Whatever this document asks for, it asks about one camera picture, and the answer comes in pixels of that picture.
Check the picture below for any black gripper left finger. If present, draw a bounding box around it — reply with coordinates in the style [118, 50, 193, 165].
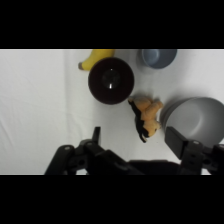
[44, 126, 145, 176]

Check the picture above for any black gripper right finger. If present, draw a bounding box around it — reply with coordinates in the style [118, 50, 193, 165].
[164, 126, 224, 176]

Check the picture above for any yellow banana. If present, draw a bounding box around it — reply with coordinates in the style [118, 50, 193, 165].
[78, 49, 116, 72]

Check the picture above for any grey bowl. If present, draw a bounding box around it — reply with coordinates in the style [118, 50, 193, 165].
[159, 96, 224, 148]

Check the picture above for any small blue-grey bowl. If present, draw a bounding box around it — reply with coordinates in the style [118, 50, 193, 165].
[139, 49, 178, 70]

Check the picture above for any brown plastic cup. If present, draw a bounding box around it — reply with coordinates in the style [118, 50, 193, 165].
[87, 57, 135, 106]

